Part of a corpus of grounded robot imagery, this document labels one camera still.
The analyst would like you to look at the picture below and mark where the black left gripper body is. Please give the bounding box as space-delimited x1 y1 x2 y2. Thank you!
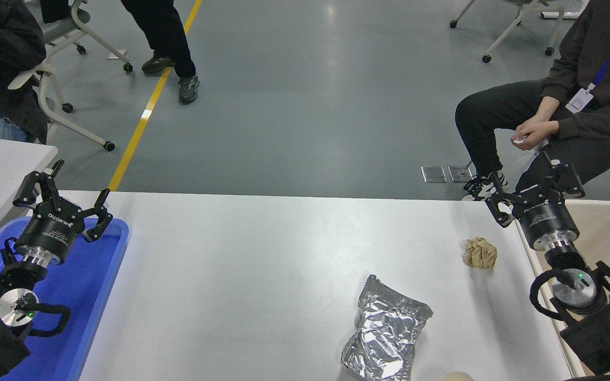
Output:
16 197 86 261

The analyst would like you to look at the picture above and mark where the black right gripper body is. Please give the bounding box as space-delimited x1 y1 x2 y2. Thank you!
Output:
512 192 580 247

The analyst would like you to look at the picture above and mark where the tan paper ball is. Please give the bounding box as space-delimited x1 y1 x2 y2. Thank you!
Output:
462 237 498 270

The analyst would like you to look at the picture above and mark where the silver foil tray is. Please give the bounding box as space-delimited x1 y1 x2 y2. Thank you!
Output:
340 274 434 381

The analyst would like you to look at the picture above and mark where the person's left hand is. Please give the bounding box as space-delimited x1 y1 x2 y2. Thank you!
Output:
510 121 560 150

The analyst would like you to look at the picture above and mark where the person's right hand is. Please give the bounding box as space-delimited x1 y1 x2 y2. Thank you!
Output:
516 114 549 134

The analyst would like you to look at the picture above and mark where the blue plastic tray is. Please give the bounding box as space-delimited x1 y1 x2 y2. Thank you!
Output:
0 216 130 381

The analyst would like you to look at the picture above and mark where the large pale plastic bin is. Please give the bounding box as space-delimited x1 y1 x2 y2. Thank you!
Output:
514 199 610 379

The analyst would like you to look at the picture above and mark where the white office chair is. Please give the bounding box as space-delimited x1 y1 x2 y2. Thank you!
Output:
8 59 116 152

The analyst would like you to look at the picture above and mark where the white wheeled chair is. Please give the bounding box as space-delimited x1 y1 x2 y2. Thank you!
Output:
449 0 589 64

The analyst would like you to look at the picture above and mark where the grey seat office chair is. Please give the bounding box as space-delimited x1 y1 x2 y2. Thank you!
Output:
43 0 133 73

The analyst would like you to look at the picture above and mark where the black hanging garment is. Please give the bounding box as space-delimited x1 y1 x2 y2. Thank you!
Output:
40 0 70 24

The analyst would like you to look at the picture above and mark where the blue lanyard with badge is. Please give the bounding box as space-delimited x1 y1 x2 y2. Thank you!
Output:
566 0 610 114

